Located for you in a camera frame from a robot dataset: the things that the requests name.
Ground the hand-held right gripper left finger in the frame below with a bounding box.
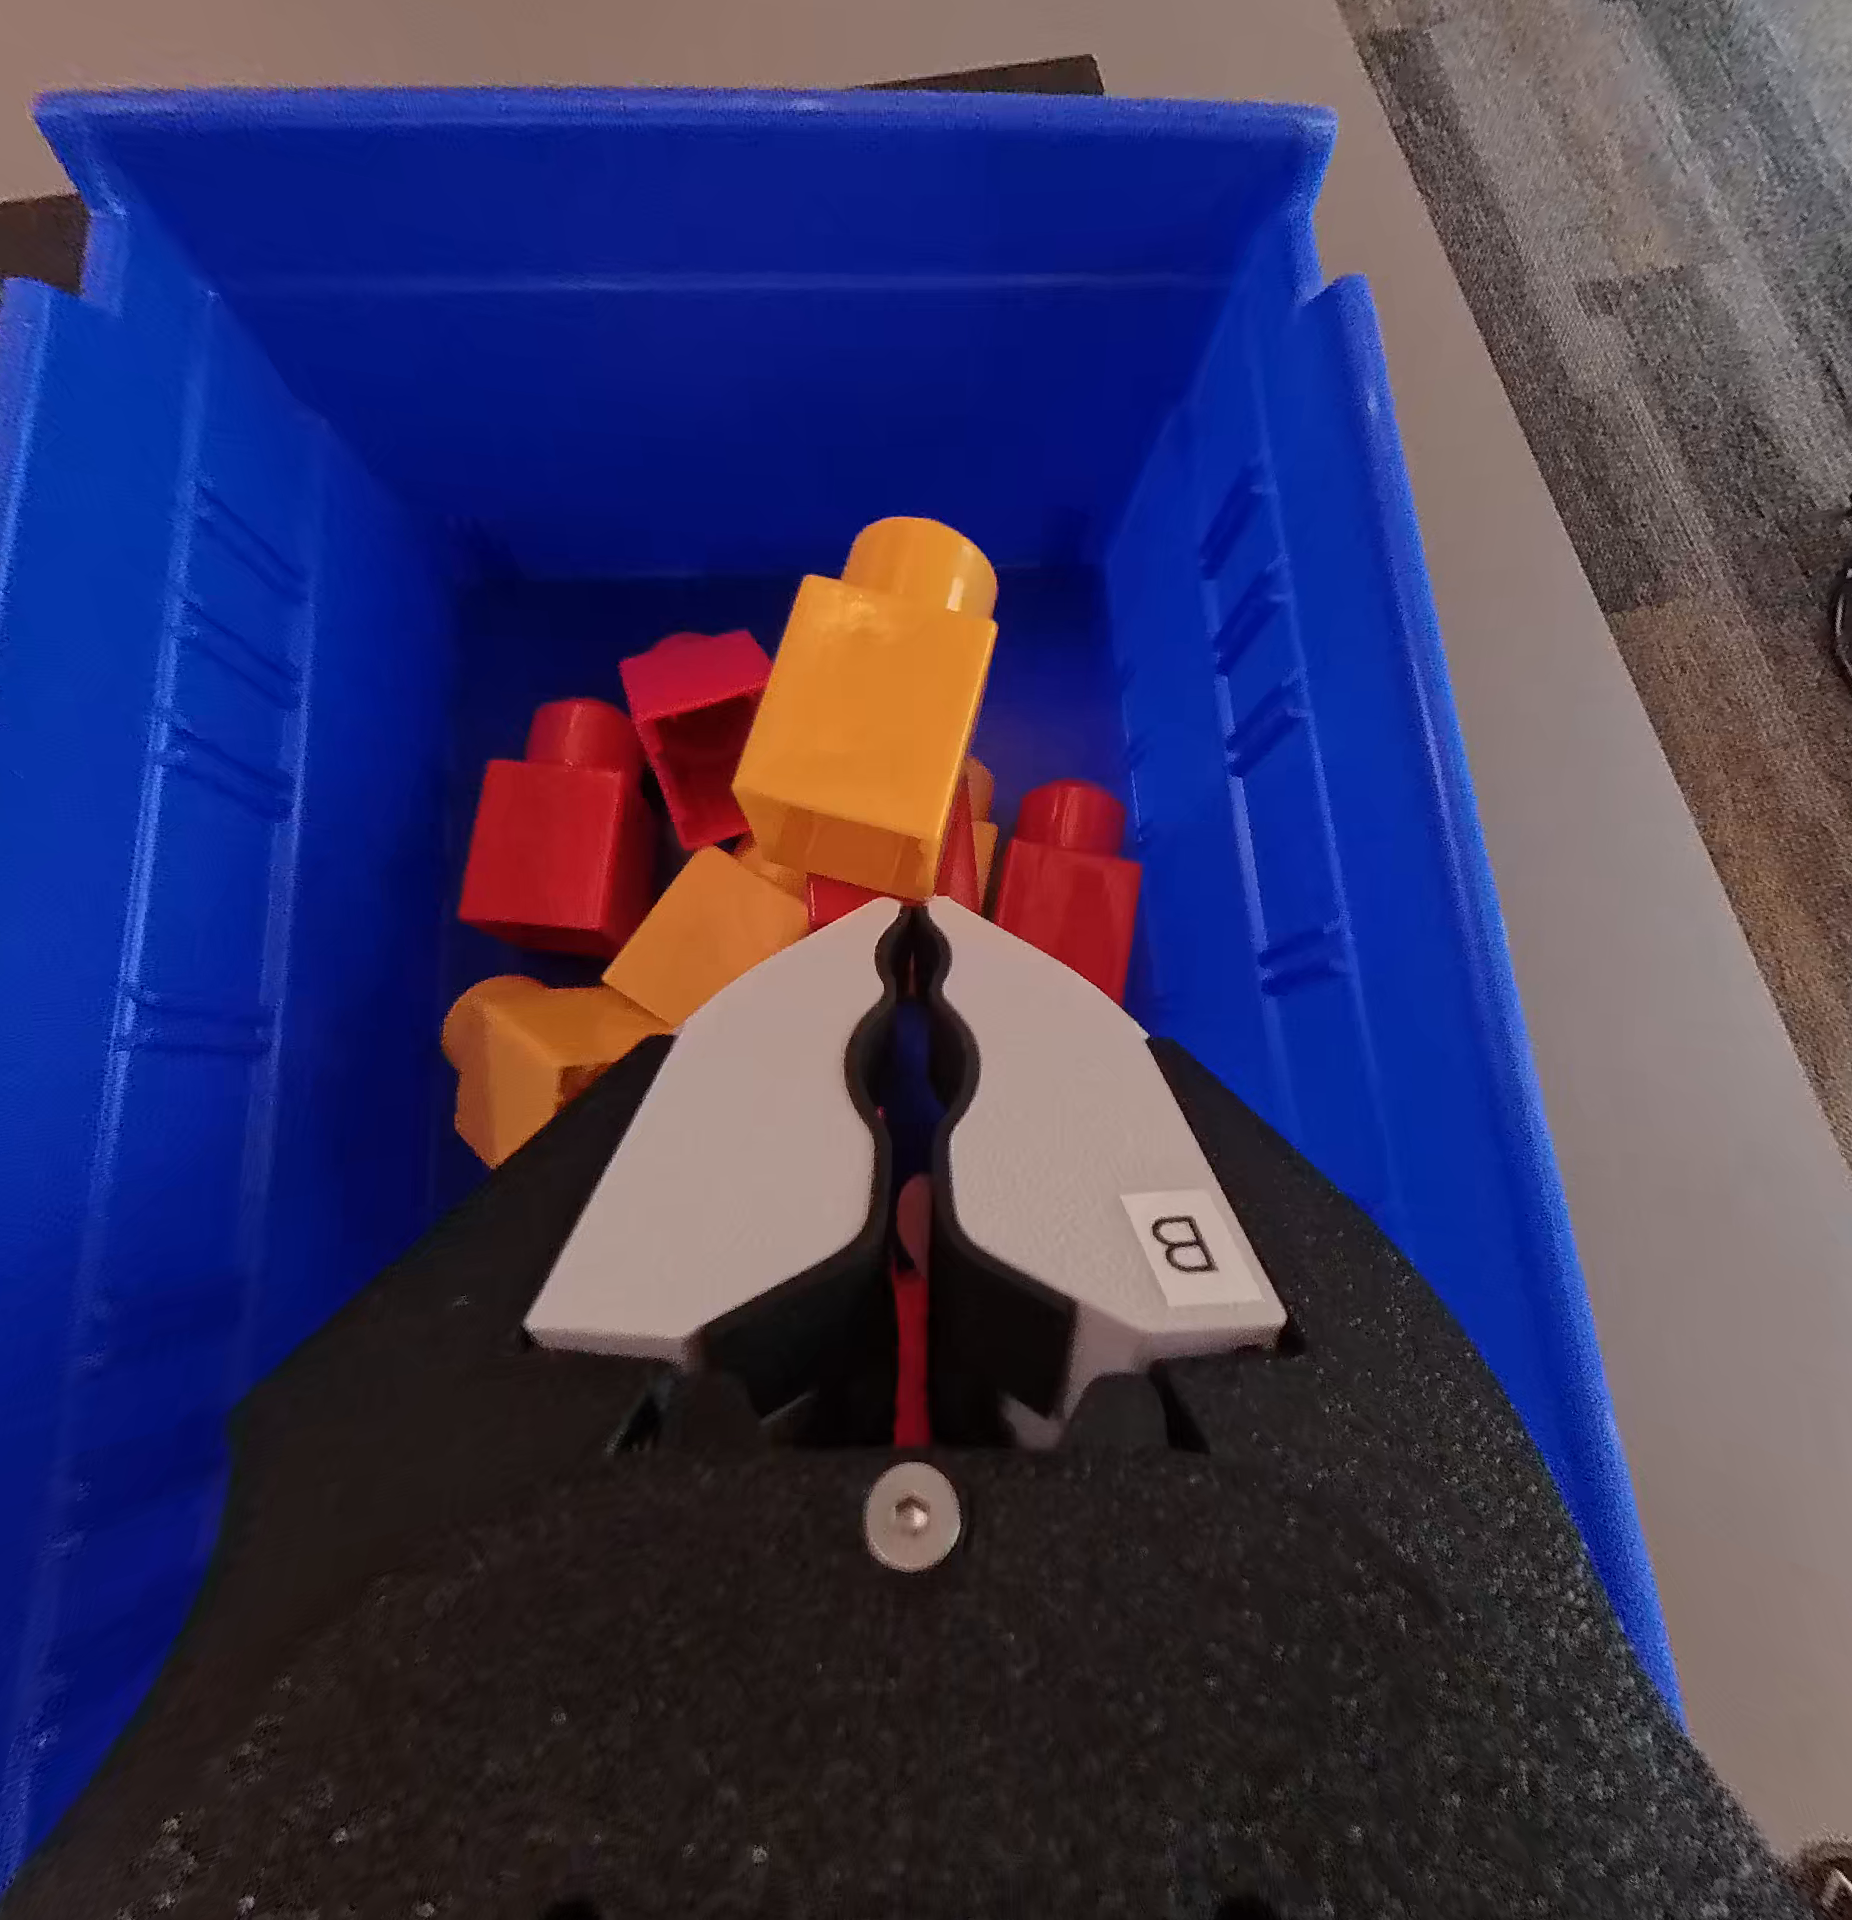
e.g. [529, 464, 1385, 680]
[520, 898, 915, 1449]

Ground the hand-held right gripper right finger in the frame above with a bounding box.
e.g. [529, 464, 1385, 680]
[926, 898, 1293, 1449]

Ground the blue plastic bin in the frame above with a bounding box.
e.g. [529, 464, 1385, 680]
[0, 87, 1686, 1891]

